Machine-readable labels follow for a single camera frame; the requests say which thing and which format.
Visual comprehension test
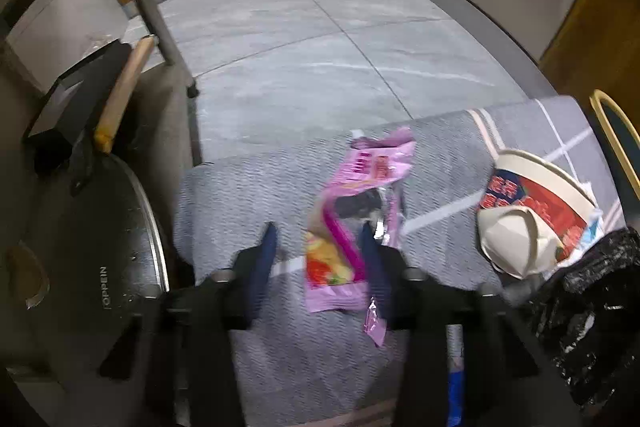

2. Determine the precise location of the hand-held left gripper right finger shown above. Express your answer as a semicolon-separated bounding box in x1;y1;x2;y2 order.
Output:
360;223;581;427

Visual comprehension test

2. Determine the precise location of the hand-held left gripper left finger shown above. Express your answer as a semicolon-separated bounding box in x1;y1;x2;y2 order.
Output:
97;222;278;427

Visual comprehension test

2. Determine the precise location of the pink snack wrapper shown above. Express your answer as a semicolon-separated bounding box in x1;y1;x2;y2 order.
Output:
304;127;417;348

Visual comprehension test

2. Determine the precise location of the dark bin with yellow rim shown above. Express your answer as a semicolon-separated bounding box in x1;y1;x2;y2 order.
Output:
589;89;640;204

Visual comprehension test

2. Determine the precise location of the grey striped floor mat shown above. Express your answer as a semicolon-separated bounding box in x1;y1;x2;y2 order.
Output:
172;94;628;427

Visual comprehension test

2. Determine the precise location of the crushed instant noodle cup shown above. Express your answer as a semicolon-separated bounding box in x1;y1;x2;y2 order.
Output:
476;149;605;280

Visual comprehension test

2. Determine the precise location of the black plastic bag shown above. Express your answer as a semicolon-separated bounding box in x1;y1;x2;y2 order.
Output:
525;227;640;413

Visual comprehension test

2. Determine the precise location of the black box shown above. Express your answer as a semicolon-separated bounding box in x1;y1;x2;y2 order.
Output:
22;39;132;158

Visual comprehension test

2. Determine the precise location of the tall wooden kitchen cabinet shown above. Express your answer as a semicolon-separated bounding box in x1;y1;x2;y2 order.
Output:
540;0;640;108

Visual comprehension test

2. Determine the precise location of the black pan with wooden handle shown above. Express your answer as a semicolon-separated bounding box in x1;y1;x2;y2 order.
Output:
0;34;171;388

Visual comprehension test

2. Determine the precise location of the metal rack frame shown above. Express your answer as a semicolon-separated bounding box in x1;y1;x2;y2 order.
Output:
0;0;201;100

